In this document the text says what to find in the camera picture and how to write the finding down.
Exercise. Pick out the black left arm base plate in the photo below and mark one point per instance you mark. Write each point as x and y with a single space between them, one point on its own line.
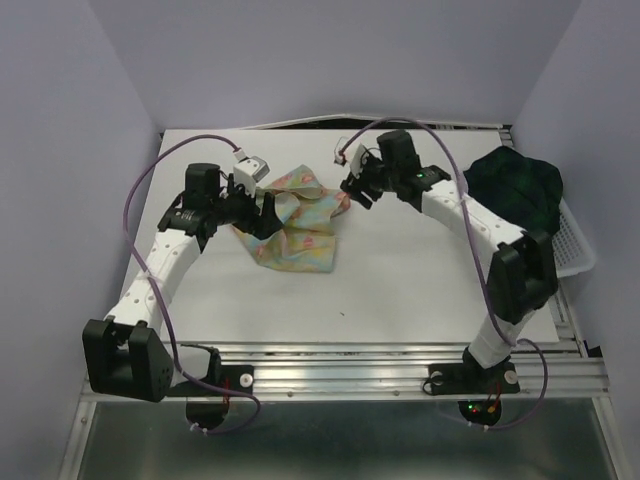
229 409

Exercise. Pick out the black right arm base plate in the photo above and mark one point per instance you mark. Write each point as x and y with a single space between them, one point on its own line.
480 390

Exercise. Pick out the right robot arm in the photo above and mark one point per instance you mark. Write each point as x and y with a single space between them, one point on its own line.
515 267

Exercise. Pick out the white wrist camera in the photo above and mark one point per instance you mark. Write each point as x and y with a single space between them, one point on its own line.
351 157
249 172

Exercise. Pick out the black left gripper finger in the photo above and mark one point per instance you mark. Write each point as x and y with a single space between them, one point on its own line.
243 230
266 223

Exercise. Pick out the pastel floral skirt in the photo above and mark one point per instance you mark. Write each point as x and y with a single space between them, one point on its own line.
307 242

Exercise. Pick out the aluminium mounting rail frame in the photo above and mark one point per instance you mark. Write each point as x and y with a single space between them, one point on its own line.
339 362

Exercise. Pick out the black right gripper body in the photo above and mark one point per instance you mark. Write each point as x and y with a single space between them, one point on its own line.
374 177

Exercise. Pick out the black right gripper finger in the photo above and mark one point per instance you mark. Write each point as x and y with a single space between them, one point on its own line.
367 198
350 187

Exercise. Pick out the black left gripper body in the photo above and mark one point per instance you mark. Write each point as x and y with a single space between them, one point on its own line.
237 205

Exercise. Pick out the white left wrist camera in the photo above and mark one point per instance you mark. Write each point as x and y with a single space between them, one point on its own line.
249 172

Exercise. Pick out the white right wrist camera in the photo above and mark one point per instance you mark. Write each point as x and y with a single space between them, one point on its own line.
351 157

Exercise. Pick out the white plastic basket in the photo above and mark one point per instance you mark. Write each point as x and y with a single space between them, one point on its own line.
572 253

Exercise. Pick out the dark green plaid skirt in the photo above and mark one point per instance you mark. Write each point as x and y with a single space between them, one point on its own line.
524 191

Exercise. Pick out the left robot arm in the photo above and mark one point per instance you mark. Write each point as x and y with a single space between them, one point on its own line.
123 352

